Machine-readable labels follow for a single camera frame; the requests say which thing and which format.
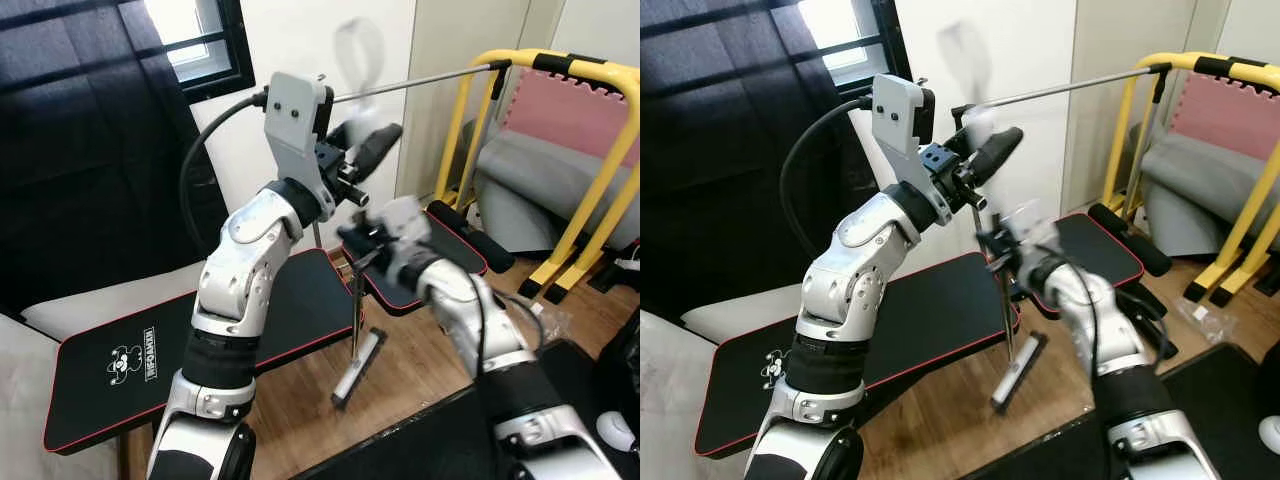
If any black red-trimmed workout bench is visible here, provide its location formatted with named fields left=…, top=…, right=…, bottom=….
left=693, top=210, right=1173, bottom=459
left=42, top=200, right=519, bottom=456

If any dark blue curtain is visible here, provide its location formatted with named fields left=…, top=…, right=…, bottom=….
left=0, top=0, right=231, bottom=311
left=640, top=0, right=881, bottom=321

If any clear plastic bag with label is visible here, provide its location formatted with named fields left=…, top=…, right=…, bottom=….
left=1178, top=298, right=1239, bottom=339
left=520, top=298, right=573, bottom=339

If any black framed window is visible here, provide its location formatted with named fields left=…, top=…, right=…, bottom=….
left=795, top=0, right=911, bottom=103
left=140, top=0, right=256, bottom=103

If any grey rolled foam mat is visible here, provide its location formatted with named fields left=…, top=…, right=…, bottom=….
left=1140, top=130, right=1280, bottom=256
left=472, top=130, right=641, bottom=256

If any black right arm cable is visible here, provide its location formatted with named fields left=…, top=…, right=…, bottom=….
left=462, top=283, right=549, bottom=386
left=1060, top=255, right=1176, bottom=361

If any grey metal pole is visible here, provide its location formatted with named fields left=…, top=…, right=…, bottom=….
left=330, top=62, right=503, bottom=201
left=983, top=65, right=1161, bottom=216

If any yellow tubular exercise frame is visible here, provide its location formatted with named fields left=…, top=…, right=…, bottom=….
left=1100, top=50, right=1280, bottom=306
left=432, top=48, right=641, bottom=306

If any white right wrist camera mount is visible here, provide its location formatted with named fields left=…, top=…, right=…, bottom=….
left=375, top=195, right=433, bottom=256
left=1005, top=205, right=1059, bottom=263

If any pink foam puzzle mat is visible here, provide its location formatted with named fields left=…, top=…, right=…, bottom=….
left=1170, top=75, right=1280, bottom=161
left=500, top=70, right=641, bottom=166

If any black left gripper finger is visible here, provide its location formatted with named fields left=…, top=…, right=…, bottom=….
left=963, top=124, right=1027, bottom=191
left=349, top=121, right=405, bottom=184

